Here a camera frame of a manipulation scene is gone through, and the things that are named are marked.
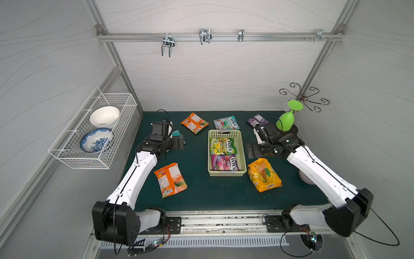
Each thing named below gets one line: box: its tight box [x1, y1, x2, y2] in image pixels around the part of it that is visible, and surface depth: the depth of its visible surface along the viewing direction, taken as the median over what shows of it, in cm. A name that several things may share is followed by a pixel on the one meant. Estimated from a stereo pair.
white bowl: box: [89, 105, 121, 128], surface depth 71 cm
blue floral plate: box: [79, 127, 115, 153], surface depth 65 cm
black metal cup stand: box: [279, 66, 330, 115], surface depth 88 cm
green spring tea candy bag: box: [209, 138, 238, 156], surface depth 101 cm
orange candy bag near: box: [153, 162, 189, 199], surface depth 88 cm
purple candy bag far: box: [246, 113, 269, 128], surface depth 117 cm
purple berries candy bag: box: [211, 153, 240, 172], surface depth 93 cm
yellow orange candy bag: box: [247, 157, 283, 193], surface depth 87 cm
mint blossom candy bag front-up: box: [213, 115, 241, 131], surface depth 113 cm
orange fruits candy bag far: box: [180, 112, 210, 135], surface depth 116 cm
